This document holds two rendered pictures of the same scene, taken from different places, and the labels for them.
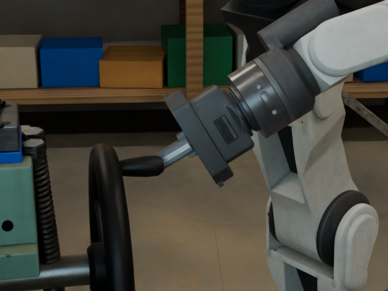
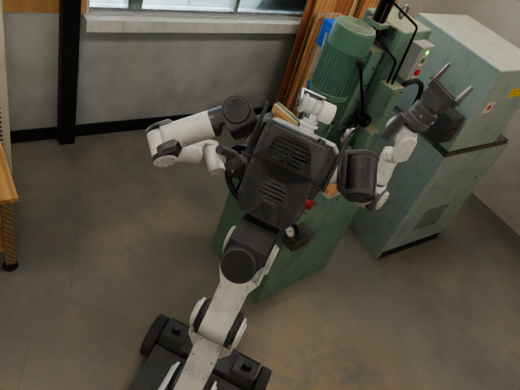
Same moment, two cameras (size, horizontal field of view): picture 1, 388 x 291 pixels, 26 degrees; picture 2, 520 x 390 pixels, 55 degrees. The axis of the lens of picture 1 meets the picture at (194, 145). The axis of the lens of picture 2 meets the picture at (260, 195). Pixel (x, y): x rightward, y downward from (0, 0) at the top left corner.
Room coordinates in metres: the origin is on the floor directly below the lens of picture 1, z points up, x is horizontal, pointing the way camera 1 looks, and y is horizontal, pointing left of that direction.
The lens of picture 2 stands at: (2.21, -0.98, 2.17)
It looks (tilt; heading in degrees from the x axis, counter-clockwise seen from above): 40 degrees down; 138
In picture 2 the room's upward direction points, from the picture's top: 21 degrees clockwise
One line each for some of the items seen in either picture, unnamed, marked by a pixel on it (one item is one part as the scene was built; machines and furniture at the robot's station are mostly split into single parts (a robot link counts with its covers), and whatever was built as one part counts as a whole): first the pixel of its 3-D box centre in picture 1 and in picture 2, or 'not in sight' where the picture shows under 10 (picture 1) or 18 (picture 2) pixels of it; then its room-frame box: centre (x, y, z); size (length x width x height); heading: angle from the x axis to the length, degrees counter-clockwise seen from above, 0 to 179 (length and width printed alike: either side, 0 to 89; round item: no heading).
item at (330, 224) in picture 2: not in sight; (287, 217); (0.78, 0.55, 0.36); 0.58 x 0.45 x 0.71; 101
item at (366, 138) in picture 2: not in sight; (363, 137); (0.92, 0.64, 1.02); 0.09 x 0.07 x 0.12; 11
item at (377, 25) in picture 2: not in sight; (381, 16); (0.78, 0.57, 1.54); 0.08 x 0.08 x 0.17; 11
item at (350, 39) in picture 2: not in sight; (341, 59); (0.80, 0.43, 1.35); 0.18 x 0.18 x 0.31
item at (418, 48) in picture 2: not in sight; (415, 59); (0.88, 0.77, 1.40); 0.10 x 0.06 x 0.16; 101
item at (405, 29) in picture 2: not in sight; (365, 90); (0.75, 0.72, 1.16); 0.22 x 0.22 x 0.72; 11
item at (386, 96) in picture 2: not in sight; (385, 98); (0.91, 0.67, 1.23); 0.09 x 0.08 x 0.15; 101
